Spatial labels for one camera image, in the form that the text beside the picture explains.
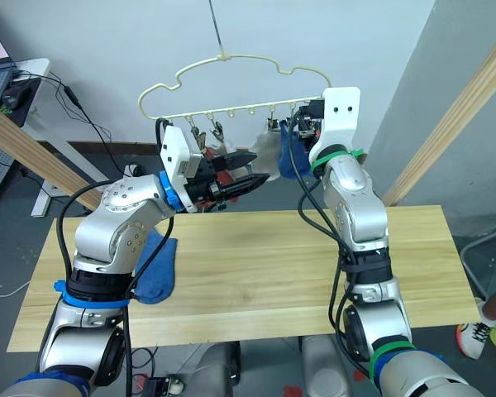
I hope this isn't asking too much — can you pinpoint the black box on floor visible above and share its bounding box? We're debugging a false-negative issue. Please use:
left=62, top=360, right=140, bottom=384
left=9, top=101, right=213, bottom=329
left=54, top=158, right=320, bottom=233
left=141, top=375, right=184, bottom=397

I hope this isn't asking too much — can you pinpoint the grey metal chair frame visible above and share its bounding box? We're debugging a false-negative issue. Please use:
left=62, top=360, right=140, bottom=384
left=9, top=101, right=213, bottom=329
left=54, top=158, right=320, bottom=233
left=460, top=222, right=496, bottom=299

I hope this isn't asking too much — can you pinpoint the blue sock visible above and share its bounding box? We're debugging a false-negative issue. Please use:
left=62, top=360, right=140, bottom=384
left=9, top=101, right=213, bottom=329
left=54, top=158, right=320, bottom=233
left=132, top=228, right=179, bottom=307
left=277, top=118, right=316, bottom=180

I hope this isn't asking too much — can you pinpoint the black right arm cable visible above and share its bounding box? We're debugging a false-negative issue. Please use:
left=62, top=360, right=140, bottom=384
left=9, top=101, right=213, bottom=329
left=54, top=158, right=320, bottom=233
left=289, top=117, right=375, bottom=375

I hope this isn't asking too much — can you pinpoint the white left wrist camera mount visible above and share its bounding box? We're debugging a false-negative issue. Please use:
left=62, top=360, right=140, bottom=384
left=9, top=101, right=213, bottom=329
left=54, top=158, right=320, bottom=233
left=159, top=125, right=204, bottom=214

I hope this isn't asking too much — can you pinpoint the power strip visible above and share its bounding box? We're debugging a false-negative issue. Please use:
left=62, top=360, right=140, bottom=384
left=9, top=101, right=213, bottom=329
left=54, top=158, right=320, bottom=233
left=123, top=162, right=149, bottom=179

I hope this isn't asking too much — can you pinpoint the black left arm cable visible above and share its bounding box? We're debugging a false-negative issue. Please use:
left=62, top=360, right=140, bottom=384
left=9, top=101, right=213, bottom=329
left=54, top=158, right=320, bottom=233
left=56, top=117, right=176, bottom=397

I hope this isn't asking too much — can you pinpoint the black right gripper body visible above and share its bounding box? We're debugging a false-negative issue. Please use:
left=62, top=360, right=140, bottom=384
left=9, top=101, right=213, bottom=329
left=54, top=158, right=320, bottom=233
left=296, top=98, right=326, bottom=151

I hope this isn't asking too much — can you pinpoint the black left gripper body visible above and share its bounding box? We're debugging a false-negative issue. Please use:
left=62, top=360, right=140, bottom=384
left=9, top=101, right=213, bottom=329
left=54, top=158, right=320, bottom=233
left=185, top=155, right=228, bottom=205

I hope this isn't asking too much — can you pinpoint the white floor cable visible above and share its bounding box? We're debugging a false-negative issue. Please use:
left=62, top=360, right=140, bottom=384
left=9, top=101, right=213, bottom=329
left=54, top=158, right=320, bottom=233
left=0, top=280, right=31, bottom=299

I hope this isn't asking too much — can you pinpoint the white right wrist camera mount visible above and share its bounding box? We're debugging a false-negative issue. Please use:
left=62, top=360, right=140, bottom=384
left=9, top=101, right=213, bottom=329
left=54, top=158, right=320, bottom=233
left=309, top=86, right=363, bottom=165

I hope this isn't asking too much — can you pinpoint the thin metal hanging rod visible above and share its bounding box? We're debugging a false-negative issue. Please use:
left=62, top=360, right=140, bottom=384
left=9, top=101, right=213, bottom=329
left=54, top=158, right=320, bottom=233
left=207, top=0, right=224, bottom=55

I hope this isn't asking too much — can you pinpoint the black computer mouse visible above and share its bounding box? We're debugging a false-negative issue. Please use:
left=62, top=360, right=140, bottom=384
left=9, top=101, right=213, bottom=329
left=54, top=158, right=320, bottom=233
left=1, top=92, right=25, bottom=110

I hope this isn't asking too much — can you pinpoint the red sock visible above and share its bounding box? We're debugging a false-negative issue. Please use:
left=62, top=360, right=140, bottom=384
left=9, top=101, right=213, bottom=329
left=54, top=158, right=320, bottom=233
left=201, top=147, right=241, bottom=204

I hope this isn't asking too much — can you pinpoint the black desk mat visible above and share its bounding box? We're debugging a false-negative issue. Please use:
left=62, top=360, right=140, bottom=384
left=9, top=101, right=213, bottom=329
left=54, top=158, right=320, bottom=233
left=0, top=77, right=43, bottom=130

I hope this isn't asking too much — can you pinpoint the white sock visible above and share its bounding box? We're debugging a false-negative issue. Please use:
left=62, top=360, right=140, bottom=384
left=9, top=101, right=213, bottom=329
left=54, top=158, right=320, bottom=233
left=246, top=122, right=283, bottom=184
left=205, top=137, right=237, bottom=157

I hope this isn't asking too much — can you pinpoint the wooden beam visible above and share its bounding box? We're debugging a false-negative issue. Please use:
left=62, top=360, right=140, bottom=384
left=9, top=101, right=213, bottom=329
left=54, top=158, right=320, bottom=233
left=381, top=26, right=496, bottom=208
left=0, top=98, right=105, bottom=213

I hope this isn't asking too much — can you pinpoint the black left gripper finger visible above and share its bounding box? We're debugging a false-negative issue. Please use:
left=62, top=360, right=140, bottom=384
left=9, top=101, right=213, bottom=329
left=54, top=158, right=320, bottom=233
left=209, top=173, right=271, bottom=201
left=214, top=151, right=259, bottom=171

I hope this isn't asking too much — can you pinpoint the grey rounded robot leg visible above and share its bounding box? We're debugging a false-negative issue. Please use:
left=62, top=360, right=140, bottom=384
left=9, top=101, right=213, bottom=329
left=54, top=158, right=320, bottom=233
left=300, top=333, right=374, bottom=397
left=188, top=342, right=241, bottom=397

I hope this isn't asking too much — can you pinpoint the black floor cable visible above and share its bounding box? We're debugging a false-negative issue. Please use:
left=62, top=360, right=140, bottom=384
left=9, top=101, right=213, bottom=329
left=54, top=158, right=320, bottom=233
left=27, top=71, right=126, bottom=175

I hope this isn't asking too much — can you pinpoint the white desk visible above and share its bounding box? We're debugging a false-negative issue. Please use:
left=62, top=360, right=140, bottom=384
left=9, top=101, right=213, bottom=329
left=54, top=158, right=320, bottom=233
left=7, top=57, right=109, bottom=218

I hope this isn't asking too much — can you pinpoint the cream plastic clip hanger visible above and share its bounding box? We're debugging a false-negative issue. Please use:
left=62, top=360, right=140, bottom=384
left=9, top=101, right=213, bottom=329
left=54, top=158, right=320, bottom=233
left=137, top=52, right=332, bottom=123

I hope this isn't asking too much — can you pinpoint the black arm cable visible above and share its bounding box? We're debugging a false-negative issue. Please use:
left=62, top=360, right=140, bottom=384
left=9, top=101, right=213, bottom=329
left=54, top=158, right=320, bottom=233
left=56, top=117, right=176, bottom=397
left=289, top=117, right=375, bottom=375

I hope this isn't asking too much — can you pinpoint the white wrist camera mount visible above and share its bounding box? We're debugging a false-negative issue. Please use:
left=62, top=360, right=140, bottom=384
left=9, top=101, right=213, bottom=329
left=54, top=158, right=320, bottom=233
left=309, top=86, right=363, bottom=165
left=159, top=125, right=204, bottom=214

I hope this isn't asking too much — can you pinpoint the white orange sneaker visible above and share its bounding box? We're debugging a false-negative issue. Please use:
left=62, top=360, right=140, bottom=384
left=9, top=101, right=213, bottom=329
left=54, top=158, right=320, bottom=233
left=455, top=319, right=496, bottom=371

